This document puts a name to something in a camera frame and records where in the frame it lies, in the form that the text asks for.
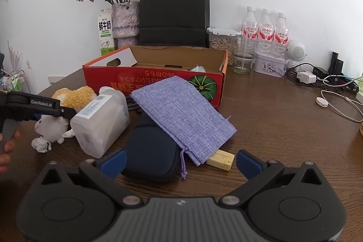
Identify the navy zip case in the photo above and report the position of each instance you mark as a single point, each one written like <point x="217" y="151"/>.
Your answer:
<point x="150" y="154"/>

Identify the yellow container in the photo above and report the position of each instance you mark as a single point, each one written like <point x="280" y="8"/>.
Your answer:
<point x="361" y="127"/>

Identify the black power adapter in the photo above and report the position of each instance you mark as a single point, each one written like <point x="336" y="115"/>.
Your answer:
<point x="320" y="72"/>

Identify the white round puck charger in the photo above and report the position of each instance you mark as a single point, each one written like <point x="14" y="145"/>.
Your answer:
<point x="322" y="102"/>

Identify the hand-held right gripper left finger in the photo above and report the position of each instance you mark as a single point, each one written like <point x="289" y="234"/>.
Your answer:
<point x="115" y="164"/>

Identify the black paper bag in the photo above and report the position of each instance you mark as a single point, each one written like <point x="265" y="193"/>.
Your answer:
<point x="173" y="9"/>

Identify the white round speaker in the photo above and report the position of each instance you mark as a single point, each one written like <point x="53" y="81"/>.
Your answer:
<point x="297" y="50"/>

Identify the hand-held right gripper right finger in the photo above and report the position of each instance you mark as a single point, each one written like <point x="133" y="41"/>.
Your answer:
<point x="248" y="164"/>

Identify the black power strip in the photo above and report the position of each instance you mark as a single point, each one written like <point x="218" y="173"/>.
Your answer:
<point x="344" y="86"/>

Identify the red cardboard box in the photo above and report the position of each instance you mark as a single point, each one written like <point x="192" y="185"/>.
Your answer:
<point x="119" y="74"/>

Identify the pale green packet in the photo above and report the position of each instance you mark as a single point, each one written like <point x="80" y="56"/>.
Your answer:
<point x="198" y="69"/>

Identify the white printed tin box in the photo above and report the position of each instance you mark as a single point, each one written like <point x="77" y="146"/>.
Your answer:
<point x="269" y="64"/>

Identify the white charger plug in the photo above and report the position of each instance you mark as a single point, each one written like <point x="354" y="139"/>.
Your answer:
<point x="307" y="77"/>

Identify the yellow and white plush toy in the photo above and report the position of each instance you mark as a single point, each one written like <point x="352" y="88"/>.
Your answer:
<point x="76" y="97"/>

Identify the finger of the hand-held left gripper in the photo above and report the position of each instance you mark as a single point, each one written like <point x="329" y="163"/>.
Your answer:
<point x="68" y="113"/>

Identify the translucent white plastic bottle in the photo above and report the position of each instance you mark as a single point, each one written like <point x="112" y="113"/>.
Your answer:
<point x="102" y="123"/>

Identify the clear glass jar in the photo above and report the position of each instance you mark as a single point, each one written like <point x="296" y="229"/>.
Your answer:
<point x="242" y="66"/>

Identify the clear seed container white lid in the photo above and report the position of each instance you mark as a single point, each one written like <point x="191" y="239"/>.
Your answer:
<point x="219" y="43"/>

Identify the person's left hand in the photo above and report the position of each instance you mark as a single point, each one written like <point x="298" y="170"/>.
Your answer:
<point x="5" y="159"/>

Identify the white green milk carton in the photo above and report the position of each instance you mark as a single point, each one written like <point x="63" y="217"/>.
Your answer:
<point x="105" y="32"/>

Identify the fuzzy purple vase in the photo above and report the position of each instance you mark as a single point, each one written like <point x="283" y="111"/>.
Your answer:
<point x="126" y="23"/>

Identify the black upright device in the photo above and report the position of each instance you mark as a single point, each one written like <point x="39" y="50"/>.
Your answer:
<point x="337" y="63"/>

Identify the pale yellow block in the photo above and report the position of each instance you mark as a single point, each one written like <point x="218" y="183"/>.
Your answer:
<point x="221" y="159"/>

